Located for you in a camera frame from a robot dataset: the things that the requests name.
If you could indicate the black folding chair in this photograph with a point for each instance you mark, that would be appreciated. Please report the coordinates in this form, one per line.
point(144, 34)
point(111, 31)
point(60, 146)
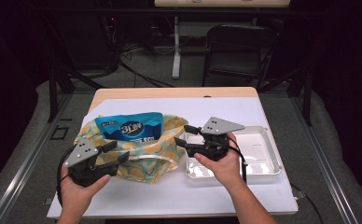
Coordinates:
point(235, 62)

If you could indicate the white desk leg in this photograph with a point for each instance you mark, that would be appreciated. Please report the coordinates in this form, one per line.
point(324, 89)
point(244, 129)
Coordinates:
point(176, 56)

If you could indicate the white plastic tray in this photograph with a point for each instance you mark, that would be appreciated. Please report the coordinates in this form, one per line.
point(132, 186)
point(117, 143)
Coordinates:
point(257, 149)

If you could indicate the teal citrus print fabric bag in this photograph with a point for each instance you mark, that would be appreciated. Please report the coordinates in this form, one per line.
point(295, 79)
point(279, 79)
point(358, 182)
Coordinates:
point(145, 158)

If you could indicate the person's right hand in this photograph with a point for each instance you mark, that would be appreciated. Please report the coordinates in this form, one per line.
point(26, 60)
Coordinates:
point(225, 169)

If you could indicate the person's left hand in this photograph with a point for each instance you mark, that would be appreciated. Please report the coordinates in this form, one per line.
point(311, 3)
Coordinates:
point(76, 196)

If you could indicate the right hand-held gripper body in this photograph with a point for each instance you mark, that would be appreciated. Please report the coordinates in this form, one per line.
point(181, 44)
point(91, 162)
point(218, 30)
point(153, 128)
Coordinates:
point(219, 126)

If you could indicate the blue snack packet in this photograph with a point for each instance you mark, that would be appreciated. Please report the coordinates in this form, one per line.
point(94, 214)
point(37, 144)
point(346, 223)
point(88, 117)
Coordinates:
point(132, 127)

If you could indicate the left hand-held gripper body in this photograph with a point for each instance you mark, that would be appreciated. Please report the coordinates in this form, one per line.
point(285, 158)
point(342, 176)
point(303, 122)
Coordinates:
point(82, 154)

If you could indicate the black metal stand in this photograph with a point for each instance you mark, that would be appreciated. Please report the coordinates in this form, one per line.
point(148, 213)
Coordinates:
point(53, 93)
point(307, 93)

